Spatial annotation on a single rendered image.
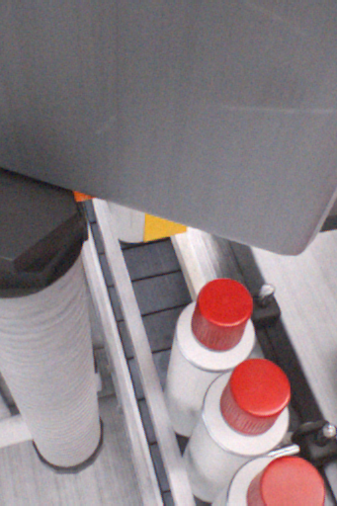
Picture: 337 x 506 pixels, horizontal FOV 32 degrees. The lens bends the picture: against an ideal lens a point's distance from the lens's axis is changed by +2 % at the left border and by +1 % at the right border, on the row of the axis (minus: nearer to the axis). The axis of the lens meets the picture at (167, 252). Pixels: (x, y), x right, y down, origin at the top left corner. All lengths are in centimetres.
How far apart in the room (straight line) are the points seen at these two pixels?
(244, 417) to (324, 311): 28
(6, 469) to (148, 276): 22
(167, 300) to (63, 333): 41
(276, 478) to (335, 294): 32
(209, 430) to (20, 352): 21
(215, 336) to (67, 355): 18
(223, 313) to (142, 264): 26
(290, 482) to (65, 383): 15
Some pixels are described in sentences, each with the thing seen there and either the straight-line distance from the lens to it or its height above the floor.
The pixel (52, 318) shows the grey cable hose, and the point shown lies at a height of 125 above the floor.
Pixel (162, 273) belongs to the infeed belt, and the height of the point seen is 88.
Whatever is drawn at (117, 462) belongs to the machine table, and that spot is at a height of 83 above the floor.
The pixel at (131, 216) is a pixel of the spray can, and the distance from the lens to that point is 56.
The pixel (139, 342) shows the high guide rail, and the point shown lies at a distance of 46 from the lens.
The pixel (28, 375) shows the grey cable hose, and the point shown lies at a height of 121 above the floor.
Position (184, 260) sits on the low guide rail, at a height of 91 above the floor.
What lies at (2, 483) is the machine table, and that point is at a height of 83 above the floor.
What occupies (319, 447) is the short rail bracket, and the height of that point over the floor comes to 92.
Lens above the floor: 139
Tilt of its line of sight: 58 degrees down
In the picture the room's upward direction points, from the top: 7 degrees clockwise
